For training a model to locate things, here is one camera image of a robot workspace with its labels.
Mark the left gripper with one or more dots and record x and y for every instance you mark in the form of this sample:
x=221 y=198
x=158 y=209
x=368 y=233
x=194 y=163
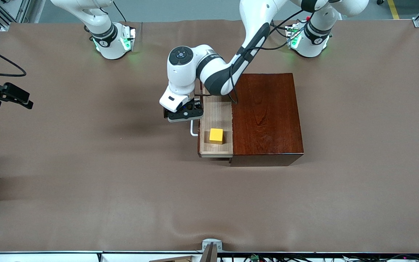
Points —
x=190 y=106

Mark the wooden drawer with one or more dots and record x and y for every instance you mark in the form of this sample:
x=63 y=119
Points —
x=216 y=112

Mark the yellow block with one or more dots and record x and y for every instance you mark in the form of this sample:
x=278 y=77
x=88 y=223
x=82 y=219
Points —
x=216 y=135

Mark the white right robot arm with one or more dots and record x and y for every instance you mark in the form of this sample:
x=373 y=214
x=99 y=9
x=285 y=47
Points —
x=107 y=43

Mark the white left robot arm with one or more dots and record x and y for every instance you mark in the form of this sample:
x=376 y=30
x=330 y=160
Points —
x=213 y=71

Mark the dark brown wooden cabinet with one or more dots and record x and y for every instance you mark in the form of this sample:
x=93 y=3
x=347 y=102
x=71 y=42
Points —
x=267 y=123

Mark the brown cardboard piece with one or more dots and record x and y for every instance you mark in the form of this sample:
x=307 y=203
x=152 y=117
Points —
x=173 y=259

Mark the small green connector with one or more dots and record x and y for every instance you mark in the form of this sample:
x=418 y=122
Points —
x=255 y=258

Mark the aluminium frame with black rails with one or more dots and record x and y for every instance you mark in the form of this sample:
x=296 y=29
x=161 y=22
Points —
x=20 y=11

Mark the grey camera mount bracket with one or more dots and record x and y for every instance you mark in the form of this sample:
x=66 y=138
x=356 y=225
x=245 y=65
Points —
x=211 y=244

